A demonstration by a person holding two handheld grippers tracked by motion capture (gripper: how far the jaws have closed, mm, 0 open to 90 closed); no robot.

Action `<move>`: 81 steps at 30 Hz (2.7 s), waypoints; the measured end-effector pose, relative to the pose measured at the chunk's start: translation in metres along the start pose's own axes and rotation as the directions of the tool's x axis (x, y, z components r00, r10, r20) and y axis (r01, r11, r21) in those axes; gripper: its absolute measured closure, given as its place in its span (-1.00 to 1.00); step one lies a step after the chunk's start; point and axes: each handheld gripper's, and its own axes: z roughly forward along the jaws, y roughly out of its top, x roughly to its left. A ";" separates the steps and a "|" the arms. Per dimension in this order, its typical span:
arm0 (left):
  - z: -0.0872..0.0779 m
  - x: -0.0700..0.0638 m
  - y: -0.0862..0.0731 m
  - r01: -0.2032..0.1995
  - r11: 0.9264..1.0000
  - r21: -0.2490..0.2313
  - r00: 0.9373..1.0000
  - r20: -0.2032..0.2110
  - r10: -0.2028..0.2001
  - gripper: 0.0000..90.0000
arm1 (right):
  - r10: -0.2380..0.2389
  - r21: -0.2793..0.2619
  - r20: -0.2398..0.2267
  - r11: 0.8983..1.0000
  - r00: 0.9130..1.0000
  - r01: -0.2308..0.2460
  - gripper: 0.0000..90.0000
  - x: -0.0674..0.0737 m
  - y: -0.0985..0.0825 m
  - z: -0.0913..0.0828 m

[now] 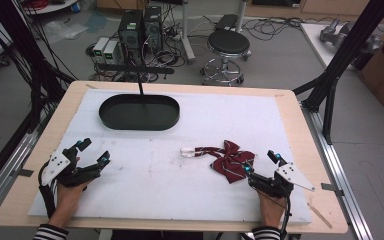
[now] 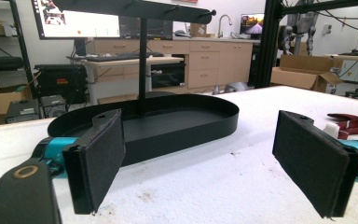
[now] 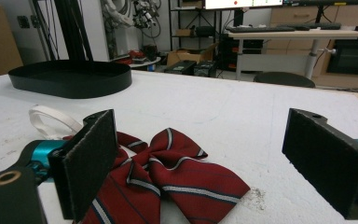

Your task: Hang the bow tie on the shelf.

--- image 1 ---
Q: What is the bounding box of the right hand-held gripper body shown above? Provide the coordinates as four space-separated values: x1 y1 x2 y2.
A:
247 161 316 200

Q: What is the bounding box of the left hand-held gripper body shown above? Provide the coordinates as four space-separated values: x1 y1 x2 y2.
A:
40 147 102 188

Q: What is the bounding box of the red striped bow tie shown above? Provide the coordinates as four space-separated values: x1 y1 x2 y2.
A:
179 139 257 185

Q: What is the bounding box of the person's right hand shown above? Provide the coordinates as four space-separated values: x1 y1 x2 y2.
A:
257 191 287 230

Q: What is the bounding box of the person's left hand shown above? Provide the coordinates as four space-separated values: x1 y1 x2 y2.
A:
48 157 92 229

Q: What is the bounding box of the grey tape piece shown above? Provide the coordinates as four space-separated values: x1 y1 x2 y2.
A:
16 168 35 178
320 182 345 197

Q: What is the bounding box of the thin wooden stick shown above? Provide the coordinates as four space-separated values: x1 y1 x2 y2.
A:
307 202 334 230

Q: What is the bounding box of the white foam mat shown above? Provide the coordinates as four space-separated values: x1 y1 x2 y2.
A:
27 88 313 224

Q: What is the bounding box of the black oval tray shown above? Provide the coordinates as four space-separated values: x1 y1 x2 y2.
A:
98 93 181 132

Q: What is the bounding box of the black stand with crossbar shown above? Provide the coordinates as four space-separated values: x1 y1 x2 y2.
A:
96 62 176 98

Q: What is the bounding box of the white power supply box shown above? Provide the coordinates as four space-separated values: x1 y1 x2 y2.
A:
103 40 121 65
92 36 110 64

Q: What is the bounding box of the clear plastic bag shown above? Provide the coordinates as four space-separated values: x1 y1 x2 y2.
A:
42 19 89 43

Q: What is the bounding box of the black computer tower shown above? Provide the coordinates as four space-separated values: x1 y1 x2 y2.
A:
142 5 164 54
117 9 145 65

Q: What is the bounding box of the black round stool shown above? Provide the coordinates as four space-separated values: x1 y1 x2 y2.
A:
199 28 252 87

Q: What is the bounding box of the white side table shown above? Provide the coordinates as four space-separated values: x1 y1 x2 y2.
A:
299 22 384 70

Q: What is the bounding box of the grey machine part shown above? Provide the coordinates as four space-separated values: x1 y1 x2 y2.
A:
319 17 352 48

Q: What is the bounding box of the white round table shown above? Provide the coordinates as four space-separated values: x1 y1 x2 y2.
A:
22 0 80 16

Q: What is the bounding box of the black flat box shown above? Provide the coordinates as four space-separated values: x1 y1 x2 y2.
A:
214 13 239 32

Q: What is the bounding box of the white table leg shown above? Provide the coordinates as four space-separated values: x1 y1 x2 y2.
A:
179 0 197 65
234 0 249 33

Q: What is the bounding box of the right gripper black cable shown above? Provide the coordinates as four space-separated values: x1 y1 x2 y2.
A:
259 191 293 240

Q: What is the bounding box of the aluminium rail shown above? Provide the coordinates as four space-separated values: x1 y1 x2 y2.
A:
300 102 375 240
0 129 42 219

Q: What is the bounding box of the black metal frame strut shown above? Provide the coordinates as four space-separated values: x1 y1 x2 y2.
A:
292 0 384 145
0 0 76 134

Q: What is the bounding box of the tangle of floor cables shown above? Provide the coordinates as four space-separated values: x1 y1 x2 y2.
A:
243 15 348 43

